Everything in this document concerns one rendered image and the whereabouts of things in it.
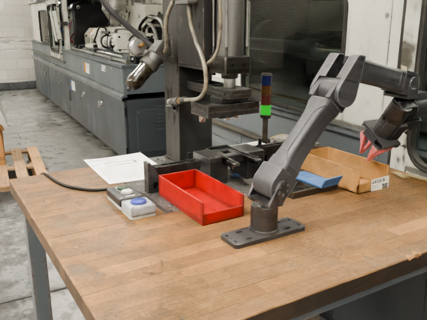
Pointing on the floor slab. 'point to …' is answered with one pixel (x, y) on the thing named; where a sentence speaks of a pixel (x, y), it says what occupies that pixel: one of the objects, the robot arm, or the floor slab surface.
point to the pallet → (36, 163)
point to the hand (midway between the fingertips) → (365, 155)
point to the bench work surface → (217, 253)
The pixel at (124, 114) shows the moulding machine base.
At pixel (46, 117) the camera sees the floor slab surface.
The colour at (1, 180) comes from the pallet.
